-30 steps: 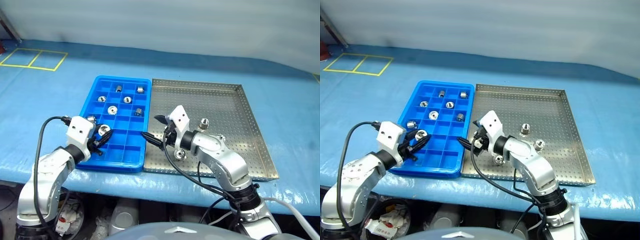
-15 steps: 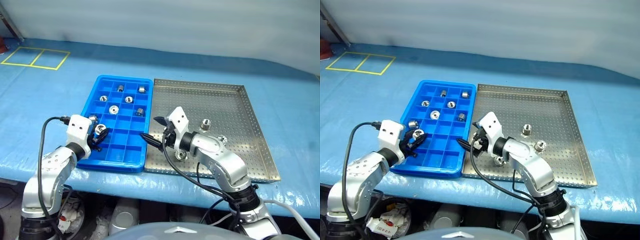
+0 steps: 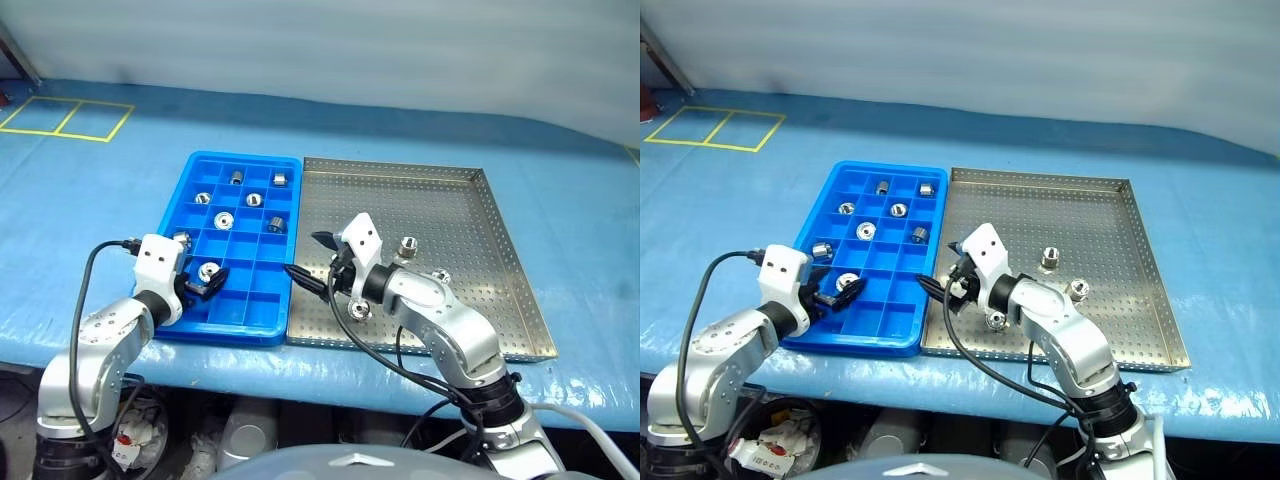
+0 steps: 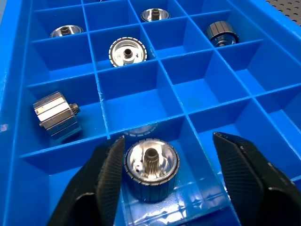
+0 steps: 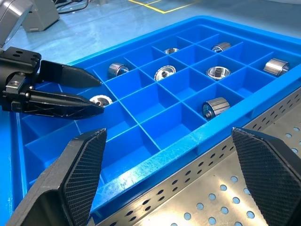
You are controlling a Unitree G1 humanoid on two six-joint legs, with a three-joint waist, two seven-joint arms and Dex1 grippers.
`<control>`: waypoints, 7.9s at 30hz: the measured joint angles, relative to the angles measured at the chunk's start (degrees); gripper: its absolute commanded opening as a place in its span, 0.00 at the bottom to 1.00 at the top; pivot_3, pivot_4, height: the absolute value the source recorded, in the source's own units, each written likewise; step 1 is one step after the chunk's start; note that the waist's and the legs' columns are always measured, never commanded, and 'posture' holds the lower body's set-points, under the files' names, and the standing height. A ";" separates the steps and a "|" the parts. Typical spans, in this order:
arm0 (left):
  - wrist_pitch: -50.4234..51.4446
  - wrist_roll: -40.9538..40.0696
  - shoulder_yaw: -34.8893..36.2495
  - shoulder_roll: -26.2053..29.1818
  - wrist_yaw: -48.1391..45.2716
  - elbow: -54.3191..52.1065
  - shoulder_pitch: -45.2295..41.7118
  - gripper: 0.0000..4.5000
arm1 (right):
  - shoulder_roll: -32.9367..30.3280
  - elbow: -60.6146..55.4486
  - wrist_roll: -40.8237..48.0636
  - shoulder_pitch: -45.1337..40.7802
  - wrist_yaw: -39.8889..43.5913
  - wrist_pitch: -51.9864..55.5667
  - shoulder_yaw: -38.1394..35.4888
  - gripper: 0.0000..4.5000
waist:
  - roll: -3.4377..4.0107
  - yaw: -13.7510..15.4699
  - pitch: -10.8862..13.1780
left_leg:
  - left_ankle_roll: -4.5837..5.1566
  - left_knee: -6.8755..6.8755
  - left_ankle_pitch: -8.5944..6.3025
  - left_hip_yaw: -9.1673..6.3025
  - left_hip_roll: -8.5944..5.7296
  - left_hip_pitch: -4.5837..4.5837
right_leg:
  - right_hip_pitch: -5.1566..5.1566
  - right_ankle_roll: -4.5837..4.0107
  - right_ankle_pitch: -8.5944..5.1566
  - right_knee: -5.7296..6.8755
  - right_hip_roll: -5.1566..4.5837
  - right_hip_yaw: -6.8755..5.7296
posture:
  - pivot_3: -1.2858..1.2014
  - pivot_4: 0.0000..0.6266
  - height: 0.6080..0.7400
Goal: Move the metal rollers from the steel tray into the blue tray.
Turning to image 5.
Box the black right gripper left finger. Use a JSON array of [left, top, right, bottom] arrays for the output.
[[6, 128, 108, 226]]

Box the perforated steel tray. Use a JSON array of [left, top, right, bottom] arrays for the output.
[[94, 88, 301, 226]]

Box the grey metal box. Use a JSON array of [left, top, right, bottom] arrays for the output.
[[23, 0, 60, 32]]

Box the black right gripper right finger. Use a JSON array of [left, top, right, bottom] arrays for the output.
[[231, 127, 301, 226]]

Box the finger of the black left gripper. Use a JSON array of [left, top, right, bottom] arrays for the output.
[[39, 60, 102, 88], [24, 90, 105, 121]]

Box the blue plastic compartment tray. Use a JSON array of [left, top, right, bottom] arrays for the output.
[[9, 15, 301, 226]]

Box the thin black cable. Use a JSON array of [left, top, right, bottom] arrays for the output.
[[58, 0, 95, 14]]

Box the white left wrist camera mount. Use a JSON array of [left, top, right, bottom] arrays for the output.
[[0, 0, 33, 49]]

